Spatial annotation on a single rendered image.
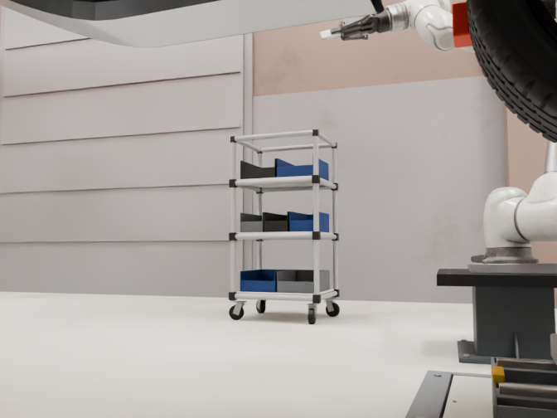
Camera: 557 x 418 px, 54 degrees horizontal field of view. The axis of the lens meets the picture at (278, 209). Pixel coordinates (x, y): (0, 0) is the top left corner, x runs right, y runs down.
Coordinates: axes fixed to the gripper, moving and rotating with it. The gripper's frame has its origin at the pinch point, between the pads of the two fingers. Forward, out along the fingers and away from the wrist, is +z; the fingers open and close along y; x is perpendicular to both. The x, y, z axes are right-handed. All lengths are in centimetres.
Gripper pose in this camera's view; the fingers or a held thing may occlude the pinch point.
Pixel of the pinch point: (330, 34)
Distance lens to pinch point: 197.4
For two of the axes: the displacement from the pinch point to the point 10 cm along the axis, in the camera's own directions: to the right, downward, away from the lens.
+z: -9.7, 2.4, 0.1
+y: -1.0, -3.8, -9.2
